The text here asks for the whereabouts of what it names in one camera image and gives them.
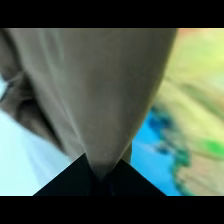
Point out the brown T-shirt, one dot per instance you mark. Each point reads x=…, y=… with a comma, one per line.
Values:
x=100, y=93

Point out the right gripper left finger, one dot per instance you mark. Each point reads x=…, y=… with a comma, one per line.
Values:
x=71, y=181

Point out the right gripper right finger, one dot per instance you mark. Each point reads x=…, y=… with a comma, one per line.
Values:
x=131, y=181

